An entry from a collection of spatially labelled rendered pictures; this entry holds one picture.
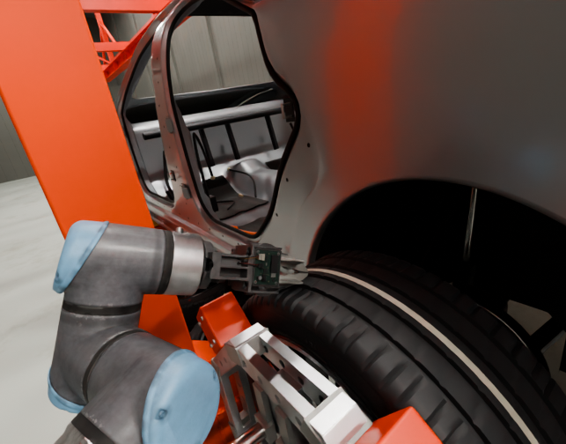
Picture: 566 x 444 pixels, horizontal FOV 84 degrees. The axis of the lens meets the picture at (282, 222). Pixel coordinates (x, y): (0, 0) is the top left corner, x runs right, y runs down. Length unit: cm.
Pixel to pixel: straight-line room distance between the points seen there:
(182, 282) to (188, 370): 14
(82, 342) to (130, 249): 11
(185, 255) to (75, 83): 40
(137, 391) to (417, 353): 33
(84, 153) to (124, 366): 44
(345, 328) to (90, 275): 33
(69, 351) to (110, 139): 40
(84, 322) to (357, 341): 33
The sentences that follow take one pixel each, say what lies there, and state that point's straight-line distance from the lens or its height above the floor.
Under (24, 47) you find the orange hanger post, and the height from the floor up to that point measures 162.
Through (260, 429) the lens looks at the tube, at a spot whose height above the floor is 101.
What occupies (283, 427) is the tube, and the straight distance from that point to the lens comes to 52.
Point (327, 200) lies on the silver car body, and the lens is 76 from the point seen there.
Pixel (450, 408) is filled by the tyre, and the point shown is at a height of 112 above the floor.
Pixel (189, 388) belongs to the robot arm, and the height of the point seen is 125.
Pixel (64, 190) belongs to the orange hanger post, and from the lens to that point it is 70.
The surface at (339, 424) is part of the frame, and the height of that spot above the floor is 112.
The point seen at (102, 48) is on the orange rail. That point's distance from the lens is 957.
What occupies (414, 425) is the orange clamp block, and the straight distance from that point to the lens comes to 40.
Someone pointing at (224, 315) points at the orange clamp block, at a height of 110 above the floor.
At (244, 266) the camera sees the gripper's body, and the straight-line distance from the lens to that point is 47.
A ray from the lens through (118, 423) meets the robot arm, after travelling 34.
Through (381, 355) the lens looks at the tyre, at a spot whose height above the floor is 116.
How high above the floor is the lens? 148
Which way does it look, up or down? 21 degrees down
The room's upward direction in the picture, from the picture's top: 10 degrees counter-clockwise
